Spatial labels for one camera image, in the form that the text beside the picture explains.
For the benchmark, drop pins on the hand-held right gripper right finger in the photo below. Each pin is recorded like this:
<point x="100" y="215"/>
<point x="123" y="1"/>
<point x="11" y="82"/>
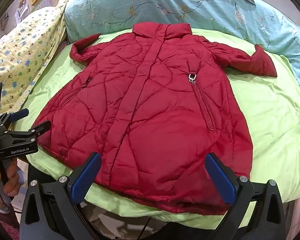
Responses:
<point x="220" y="177"/>

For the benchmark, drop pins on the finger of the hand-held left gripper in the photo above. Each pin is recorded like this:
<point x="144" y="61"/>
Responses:
<point x="40" y="128"/>
<point x="20" y="114"/>

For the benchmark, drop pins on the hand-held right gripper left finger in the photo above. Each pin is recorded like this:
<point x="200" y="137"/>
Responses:
<point x="86" y="177"/>

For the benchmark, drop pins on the red quilted jacket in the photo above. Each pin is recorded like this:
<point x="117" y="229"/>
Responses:
<point x="152" y="110"/>

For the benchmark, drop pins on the person's left hand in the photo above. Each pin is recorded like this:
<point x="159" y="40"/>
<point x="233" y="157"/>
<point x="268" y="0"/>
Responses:
<point x="11" y="175"/>

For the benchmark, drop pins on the yellow animal print quilt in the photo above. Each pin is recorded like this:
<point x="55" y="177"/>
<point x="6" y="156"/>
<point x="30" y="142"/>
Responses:
<point x="22" y="52"/>

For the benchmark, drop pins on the light green bed sheet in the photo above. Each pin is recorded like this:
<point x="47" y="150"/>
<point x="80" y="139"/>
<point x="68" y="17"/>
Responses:
<point x="265" y="120"/>

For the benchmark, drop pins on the teal floral quilt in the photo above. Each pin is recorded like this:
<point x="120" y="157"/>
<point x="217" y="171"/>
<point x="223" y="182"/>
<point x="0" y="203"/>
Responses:
<point x="190" y="7"/>

